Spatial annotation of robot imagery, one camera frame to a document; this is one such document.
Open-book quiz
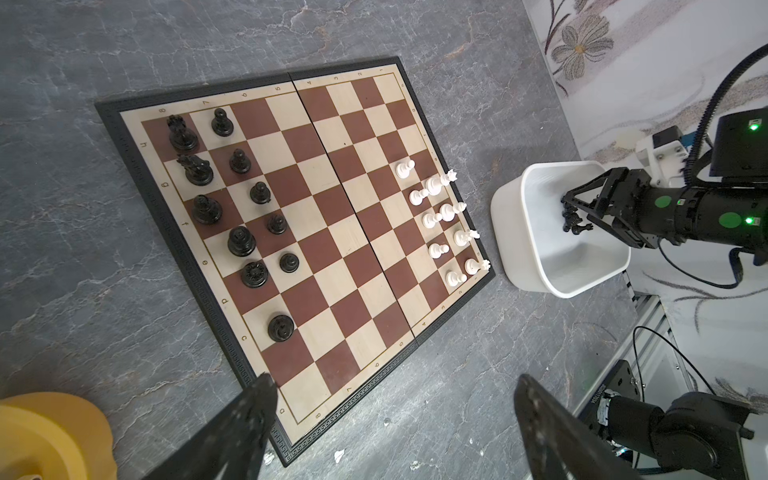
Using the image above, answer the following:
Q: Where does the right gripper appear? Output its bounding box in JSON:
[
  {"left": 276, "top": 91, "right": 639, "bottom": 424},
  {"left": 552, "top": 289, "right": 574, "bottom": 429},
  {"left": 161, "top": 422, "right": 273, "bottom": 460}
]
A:
[{"left": 561, "top": 167, "right": 654, "bottom": 249}]

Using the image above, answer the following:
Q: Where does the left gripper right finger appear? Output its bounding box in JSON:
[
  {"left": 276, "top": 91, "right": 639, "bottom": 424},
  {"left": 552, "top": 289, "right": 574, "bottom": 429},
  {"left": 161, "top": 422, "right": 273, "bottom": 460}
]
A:
[{"left": 514, "top": 374, "right": 630, "bottom": 480}]

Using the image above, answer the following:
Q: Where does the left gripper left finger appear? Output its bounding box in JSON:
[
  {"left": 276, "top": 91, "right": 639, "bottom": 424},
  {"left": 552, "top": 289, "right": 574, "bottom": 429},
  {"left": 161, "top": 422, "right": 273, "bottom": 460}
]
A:
[{"left": 146, "top": 373, "right": 278, "bottom": 479}]

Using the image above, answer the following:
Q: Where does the black chess piece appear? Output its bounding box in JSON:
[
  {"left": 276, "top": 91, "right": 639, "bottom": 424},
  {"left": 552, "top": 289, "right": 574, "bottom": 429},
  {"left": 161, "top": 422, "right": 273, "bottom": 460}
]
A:
[{"left": 562, "top": 204, "right": 594, "bottom": 235}]

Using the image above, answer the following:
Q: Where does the white plastic tray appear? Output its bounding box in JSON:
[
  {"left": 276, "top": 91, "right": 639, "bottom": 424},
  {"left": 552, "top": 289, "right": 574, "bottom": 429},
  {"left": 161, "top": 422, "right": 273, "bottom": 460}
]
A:
[{"left": 490, "top": 161, "right": 631, "bottom": 298}]

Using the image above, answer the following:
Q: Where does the black bishop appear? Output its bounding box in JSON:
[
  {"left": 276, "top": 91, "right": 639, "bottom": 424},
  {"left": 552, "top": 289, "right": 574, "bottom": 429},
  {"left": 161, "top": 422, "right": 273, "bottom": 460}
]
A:
[
  {"left": 192, "top": 195, "right": 223, "bottom": 225},
  {"left": 267, "top": 314, "right": 295, "bottom": 343}
]

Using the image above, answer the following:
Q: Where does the yellow plastic tray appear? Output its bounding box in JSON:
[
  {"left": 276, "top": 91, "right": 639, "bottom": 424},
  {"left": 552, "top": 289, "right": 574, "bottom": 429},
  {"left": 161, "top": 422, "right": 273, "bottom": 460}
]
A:
[{"left": 1, "top": 392, "right": 117, "bottom": 479}]

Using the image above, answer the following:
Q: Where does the brown folding chess board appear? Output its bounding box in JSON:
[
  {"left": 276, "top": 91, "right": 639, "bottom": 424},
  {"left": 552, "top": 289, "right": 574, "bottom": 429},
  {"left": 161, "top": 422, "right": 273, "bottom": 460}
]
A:
[{"left": 95, "top": 57, "right": 495, "bottom": 464}]

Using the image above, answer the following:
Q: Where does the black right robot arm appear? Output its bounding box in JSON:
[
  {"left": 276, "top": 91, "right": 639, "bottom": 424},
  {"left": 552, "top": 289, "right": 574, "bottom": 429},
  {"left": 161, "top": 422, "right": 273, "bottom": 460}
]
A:
[{"left": 561, "top": 108, "right": 767, "bottom": 266}]

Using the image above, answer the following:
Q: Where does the black bishop on board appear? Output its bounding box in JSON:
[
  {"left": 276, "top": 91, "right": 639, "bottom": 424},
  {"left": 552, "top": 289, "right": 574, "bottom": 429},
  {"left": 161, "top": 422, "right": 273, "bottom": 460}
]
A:
[{"left": 192, "top": 195, "right": 223, "bottom": 225}]

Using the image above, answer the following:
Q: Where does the black knight on board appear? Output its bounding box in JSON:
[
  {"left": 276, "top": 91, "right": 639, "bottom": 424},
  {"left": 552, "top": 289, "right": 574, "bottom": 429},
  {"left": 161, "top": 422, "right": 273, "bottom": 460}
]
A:
[{"left": 177, "top": 154, "right": 214, "bottom": 186}]

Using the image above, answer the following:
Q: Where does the black rook on board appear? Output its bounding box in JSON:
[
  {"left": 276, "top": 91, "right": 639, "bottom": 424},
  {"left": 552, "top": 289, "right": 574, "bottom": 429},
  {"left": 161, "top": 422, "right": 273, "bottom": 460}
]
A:
[{"left": 166, "top": 115, "right": 199, "bottom": 152}]

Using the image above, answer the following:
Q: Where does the white rook piece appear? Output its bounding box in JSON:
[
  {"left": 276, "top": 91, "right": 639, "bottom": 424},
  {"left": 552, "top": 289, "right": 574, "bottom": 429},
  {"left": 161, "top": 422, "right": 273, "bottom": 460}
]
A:
[{"left": 464, "top": 258, "right": 491, "bottom": 276}]

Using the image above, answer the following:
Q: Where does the white knight piece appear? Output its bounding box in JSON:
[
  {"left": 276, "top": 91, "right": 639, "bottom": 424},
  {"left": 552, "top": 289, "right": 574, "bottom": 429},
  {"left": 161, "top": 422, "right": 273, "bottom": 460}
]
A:
[{"left": 453, "top": 230, "right": 480, "bottom": 247}]

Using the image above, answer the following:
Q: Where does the white bishop piece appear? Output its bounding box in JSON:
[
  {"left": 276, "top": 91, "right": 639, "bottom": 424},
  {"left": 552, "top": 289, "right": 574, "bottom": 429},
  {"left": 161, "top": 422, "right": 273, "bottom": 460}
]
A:
[{"left": 439, "top": 202, "right": 467, "bottom": 222}]

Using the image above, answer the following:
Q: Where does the white pawn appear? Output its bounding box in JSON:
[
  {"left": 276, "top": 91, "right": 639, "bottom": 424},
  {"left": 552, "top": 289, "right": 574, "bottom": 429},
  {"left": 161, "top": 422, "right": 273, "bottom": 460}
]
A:
[
  {"left": 409, "top": 189, "right": 430, "bottom": 206},
  {"left": 421, "top": 211, "right": 443, "bottom": 229},
  {"left": 428, "top": 243, "right": 450, "bottom": 259},
  {"left": 395, "top": 159, "right": 415, "bottom": 179},
  {"left": 444, "top": 270, "right": 468, "bottom": 288}
]

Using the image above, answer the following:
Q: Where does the black pawn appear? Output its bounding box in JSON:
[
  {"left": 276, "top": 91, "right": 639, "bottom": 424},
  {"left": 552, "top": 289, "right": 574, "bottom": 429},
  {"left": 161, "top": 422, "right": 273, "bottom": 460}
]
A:
[
  {"left": 279, "top": 252, "right": 301, "bottom": 274},
  {"left": 249, "top": 181, "right": 272, "bottom": 205},
  {"left": 229, "top": 148, "right": 252, "bottom": 174},
  {"left": 267, "top": 213, "right": 288, "bottom": 235},
  {"left": 211, "top": 107, "right": 234, "bottom": 137}
]

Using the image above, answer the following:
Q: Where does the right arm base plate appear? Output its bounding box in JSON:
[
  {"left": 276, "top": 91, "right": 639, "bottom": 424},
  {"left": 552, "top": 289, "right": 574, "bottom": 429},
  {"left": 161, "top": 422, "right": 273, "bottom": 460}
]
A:
[{"left": 577, "top": 360, "right": 640, "bottom": 457}]

